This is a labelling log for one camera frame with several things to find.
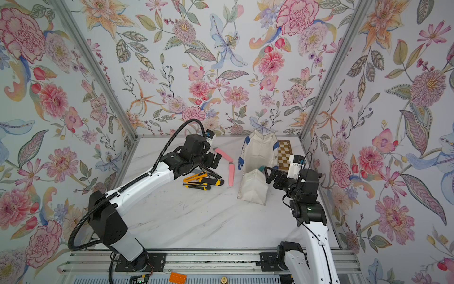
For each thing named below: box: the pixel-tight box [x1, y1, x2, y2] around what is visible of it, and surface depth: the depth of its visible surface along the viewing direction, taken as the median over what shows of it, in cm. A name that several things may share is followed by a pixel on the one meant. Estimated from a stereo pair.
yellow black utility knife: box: [198, 177, 225, 186], surface depth 100 cm
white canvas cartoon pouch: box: [237, 129, 281, 206], surface depth 92 cm
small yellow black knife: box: [182, 182, 212, 191], surface depth 99 cm
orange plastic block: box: [169, 272, 187, 284], surface depth 72 cm
